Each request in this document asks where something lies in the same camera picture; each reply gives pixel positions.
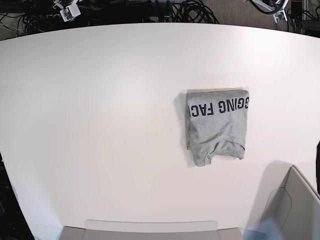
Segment blue translucent object corner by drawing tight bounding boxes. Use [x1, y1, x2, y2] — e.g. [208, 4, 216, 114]
[241, 216, 281, 240]

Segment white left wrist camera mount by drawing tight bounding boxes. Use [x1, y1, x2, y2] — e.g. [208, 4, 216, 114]
[249, 0, 288, 23]

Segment coiled black cables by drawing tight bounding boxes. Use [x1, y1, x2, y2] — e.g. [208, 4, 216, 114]
[172, 0, 221, 25]

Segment grey tray bottom edge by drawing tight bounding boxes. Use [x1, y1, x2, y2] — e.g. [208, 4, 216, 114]
[59, 219, 243, 240]

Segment grey T-shirt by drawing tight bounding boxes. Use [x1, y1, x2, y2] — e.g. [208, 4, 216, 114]
[185, 88, 250, 167]

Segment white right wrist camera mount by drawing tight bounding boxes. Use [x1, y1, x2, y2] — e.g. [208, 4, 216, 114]
[53, 0, 81, 22]

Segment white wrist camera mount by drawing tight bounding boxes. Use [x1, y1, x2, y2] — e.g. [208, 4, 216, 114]
[249, 0, 288, 23]
[53, 0, 81, 22]

